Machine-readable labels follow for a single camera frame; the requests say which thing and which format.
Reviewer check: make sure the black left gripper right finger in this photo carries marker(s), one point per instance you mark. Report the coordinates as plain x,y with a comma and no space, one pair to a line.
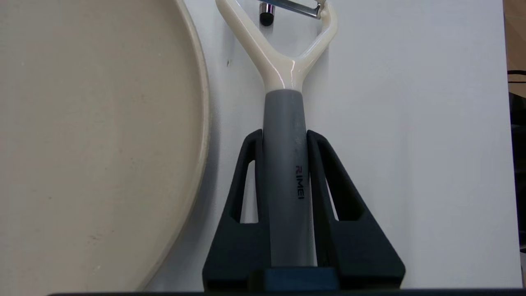
361,255

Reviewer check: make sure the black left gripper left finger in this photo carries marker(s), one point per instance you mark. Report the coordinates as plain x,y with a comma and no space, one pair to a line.
236,255

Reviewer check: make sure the grey and white peeler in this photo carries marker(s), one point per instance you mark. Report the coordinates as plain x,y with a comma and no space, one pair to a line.
284,144

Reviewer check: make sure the black robot body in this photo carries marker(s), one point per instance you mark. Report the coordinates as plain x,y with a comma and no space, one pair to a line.
520,172

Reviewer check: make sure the beige round plate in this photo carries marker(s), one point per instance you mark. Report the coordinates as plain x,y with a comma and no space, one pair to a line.
94,144

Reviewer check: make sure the white pen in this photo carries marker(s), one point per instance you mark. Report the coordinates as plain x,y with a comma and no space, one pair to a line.
267,14

